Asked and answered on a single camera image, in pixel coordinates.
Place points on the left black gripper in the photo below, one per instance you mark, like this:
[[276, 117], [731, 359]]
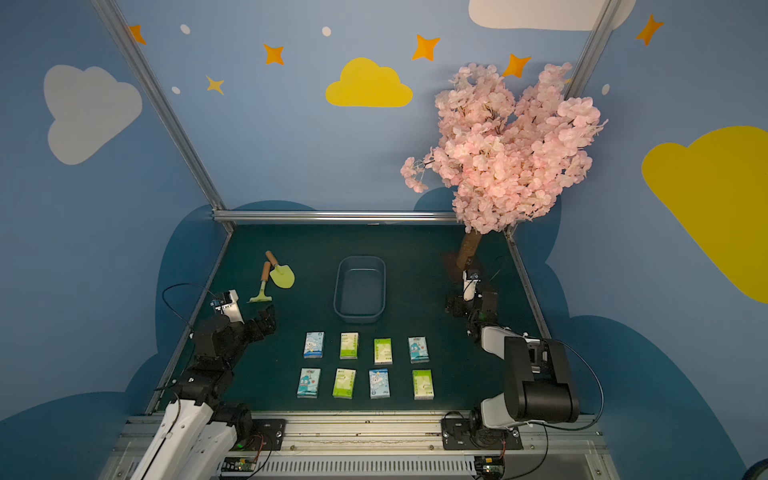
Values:
[[253, 325]]

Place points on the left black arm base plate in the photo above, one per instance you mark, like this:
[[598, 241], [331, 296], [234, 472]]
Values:
[[265, 435]]

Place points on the aluminium front rail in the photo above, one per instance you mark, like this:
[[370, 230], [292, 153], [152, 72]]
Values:
[[408, 445]]

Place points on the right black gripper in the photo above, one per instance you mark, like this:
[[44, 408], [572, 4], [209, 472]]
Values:
[[462, 303]]

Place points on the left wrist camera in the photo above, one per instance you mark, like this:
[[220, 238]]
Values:
[[227, 304]]

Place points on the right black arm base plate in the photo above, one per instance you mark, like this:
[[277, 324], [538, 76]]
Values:
[[461, 434]]

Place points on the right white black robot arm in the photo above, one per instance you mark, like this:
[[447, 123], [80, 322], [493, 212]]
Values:
[[537, 378]]

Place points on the left green circuit board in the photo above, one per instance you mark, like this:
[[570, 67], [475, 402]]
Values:
[[238, 465]]

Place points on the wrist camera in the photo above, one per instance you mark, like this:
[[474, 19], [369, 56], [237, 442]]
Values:
[[227, 304], [471, 279]]

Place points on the green trowel wooden handle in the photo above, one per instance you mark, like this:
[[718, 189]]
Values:
[[282, 275]]

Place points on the green rake wooden handle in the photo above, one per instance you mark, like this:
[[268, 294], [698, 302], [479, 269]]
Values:
[[262, 297]]

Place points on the green white tissue pack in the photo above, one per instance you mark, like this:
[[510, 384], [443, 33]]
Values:
[[349, 344]]

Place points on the blue plastic storage box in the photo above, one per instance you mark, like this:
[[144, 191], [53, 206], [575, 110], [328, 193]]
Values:
[[360, 289]]

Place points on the blue cartoon tissue pack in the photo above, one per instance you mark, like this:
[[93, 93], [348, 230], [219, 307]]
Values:
[[313, 346], [418, 350]]

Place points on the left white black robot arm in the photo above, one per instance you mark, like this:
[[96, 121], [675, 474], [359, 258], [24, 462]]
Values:
[[199, 430]]

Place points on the green circuit board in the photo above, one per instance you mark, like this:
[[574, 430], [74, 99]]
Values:
[[488, 468], [238, 465]]

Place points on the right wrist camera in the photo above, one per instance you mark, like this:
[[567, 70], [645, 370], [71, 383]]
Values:
[[471, 279]]

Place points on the pink blossom artificial tree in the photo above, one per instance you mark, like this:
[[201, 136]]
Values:
[[506, 159]]

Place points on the right green circuit board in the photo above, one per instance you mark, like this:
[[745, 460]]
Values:
[[488, 468]]

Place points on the aluminium back frame bar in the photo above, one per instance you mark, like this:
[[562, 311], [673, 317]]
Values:
[[327, 217]]

